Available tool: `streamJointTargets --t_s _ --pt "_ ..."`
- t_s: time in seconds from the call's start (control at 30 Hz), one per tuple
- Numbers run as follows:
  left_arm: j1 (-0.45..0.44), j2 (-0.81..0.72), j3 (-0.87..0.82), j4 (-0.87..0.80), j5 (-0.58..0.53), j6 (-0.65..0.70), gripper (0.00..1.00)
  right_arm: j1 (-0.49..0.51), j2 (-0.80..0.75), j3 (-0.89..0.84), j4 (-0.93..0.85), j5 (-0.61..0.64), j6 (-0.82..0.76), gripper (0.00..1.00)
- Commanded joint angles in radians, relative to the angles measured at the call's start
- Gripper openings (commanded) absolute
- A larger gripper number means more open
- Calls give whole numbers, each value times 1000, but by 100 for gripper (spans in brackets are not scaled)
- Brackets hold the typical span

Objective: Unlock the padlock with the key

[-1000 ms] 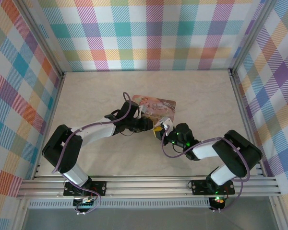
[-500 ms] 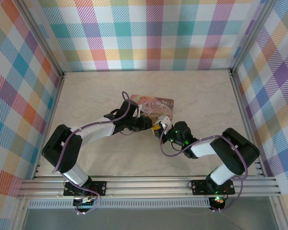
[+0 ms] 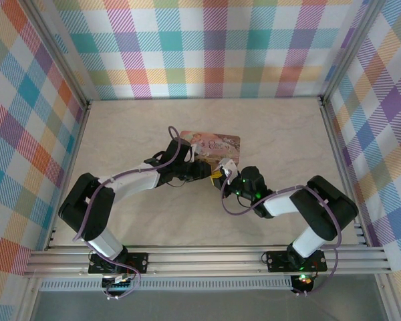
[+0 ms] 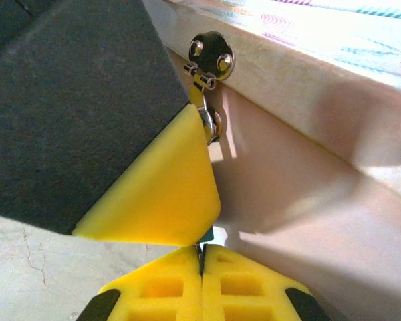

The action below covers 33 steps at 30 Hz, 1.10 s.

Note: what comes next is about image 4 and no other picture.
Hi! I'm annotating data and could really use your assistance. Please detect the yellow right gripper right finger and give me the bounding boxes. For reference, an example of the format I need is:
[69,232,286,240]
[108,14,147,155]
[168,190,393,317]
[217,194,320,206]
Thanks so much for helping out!
[200,243,331,321]

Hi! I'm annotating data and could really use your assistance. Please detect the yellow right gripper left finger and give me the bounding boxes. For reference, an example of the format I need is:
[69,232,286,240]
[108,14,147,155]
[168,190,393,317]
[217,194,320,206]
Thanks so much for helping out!
[75,246,203,321]

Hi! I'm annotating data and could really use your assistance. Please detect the pink fairy tale diary book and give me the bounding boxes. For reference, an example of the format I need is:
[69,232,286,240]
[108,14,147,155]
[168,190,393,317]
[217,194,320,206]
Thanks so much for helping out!
[163,19,401,321]

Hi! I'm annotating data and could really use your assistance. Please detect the small silver padlock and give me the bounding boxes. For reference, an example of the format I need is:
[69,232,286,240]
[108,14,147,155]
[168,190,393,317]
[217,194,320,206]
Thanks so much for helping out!
[200,104,224,146]

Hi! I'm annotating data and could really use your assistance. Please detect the silver hasp clasp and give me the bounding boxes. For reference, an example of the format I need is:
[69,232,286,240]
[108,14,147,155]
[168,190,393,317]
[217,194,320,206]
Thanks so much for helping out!
[183,31,237,111]

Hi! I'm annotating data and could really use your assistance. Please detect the pink striped tape strip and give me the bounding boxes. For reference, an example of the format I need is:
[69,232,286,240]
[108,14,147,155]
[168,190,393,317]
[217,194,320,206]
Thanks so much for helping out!
[259,12,295,45]

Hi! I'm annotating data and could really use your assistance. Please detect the teal striped tape strip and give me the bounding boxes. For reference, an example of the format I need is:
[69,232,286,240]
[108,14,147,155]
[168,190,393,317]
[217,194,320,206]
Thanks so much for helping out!
[339,45,401,70]

